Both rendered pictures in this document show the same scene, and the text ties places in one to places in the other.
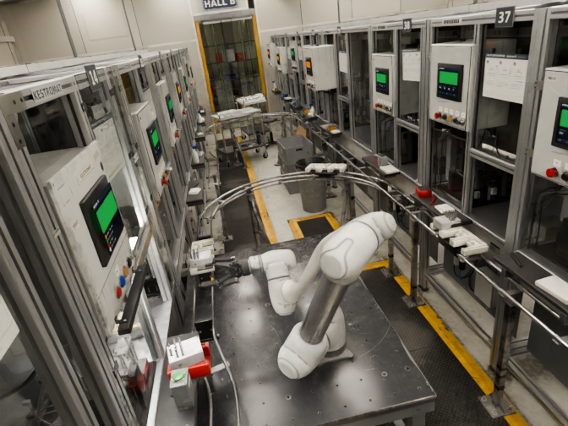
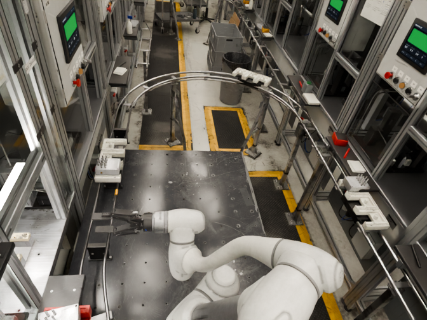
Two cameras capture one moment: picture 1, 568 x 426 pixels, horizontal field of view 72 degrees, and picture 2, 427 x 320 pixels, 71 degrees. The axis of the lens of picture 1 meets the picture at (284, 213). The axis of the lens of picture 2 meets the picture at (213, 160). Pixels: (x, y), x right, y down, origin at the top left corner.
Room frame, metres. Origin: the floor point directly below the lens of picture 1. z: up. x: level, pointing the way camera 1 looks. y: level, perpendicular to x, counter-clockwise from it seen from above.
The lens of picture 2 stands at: (0.80, 0.05, 2.14)
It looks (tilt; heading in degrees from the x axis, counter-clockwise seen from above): 41 degrees down; 355
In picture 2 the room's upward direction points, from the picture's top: 9 degrees clockwise
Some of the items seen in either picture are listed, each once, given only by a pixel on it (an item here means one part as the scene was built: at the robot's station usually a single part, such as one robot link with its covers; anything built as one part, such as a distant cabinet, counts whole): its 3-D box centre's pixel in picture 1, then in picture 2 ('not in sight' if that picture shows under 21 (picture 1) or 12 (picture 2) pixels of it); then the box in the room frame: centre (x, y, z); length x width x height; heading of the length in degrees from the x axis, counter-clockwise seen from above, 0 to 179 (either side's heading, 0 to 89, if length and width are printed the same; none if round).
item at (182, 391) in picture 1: (180, 389); not in sight; (1.03, 0.45, 0.97); 0.08 x 0.08 x 0.12; 7
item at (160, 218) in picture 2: (255, 265); (159, 221); (1.54, 0.16, 1.12); 0.09 x 0.06 x 0.09; 7
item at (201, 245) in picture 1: (203, 259); (112, 161); (2.17, 0.54, 0.84); 0.36 x 0.14 x 0.10; 7
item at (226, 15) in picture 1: (234, 73); not in sight; (9.83, 0.72, 1.31); 1.36 x 0.10 x 2.62; 97
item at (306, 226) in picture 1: (319, 233); (228, 128); (3.83, -0.36, 0.01); 1.00 x 0.55 x 0.01; 7
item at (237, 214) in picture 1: (236, 177); (167, 46); (6.19, 0.69, 0.01); 5.85 x 0.59 x 0.01; 7
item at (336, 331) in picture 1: (325, 322); (220, 287); (1.42, -0.12, 0.85); 0.18 x 0.16 x 0.22; 139
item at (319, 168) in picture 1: (325, 170); (251, 79); (3.51, -0.45, 0.84); 0.37 x 0.14 x 0.10; 65
